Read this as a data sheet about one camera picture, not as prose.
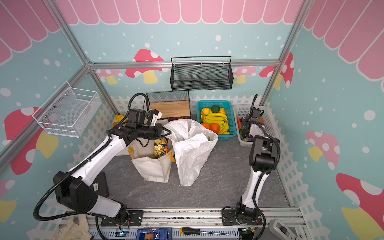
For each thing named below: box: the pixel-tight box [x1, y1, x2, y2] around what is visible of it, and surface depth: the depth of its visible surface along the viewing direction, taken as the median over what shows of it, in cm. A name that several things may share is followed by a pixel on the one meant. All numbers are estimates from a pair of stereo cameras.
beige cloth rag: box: [52, 214, 93, 240], surface depth 71 cm
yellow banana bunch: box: [201, 108, 231, 135], surface depth 111 cm
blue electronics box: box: [136, 227, 173, 240], surface depth 67 cm
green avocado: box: [211, 104, 220, 113], surface depth 115 cm
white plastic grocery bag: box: [163, 119, 219, 187], surface depth 77 cm
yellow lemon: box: [201, 107, 210, 115], surface depth 115 cm
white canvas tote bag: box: [128, 138, 173, 183], surface depth 80 cm
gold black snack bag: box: [154, 137, 169, 158], surface depth 85 cm
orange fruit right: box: [209, 123, 220, 134], surface depth 104 cm
